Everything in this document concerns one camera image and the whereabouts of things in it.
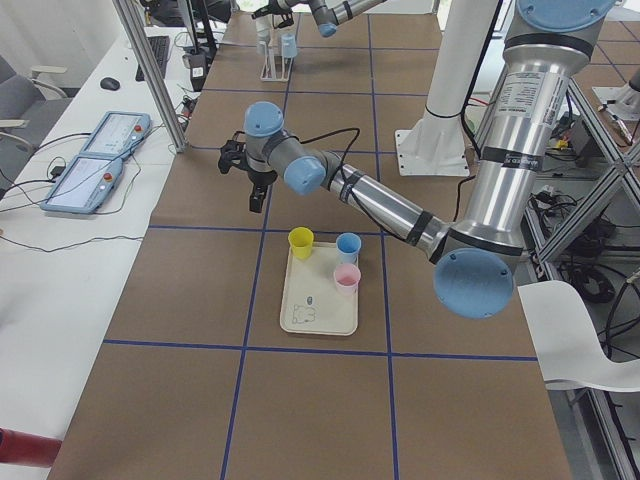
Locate pink plastic cup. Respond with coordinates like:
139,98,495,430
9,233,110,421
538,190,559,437
333,263,361,295

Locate white wire cup rack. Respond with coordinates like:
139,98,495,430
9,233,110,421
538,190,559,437
259,43,294,82

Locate red cylinder object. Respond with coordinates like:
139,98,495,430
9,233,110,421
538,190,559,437
0,428,62,468

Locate blue teach pendant lower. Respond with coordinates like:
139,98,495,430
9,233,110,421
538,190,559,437
40,155,123,215

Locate grey office chair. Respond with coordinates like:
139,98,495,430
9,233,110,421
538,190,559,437
1,57,71,195

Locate cream plastic tray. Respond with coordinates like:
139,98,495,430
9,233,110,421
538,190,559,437
280,242,358,336

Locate light blue plastic cup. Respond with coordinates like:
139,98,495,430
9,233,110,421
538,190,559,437
280,33,298,60

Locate blue teach pendant upper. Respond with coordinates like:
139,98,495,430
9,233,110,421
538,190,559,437
80,111,151,158

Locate blue cup near base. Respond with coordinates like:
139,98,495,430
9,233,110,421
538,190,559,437
336,232,362,264

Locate black keyboard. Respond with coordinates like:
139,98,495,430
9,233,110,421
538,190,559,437
147,35,170,78

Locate yellow plastic cup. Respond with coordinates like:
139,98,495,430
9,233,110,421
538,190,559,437
288,226,314,260

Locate black computer mouse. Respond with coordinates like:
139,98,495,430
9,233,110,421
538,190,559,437
100,77,121,91

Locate blue teach pendant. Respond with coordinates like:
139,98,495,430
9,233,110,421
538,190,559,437
40,155,123,215
80,111,151,158

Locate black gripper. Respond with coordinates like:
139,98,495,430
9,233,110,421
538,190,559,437
251,0,294,29
218,131,277,213

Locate aluminium frame post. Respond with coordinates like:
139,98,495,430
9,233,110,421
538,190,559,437
112,0,187,153

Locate cream white cup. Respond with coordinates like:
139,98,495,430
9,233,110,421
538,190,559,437
255,16,271,51

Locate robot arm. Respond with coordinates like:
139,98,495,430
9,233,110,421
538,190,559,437
251,0,384,37
218,1,612,319

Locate aluminium strut rack frame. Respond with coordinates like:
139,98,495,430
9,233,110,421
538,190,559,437
518,64,639,479

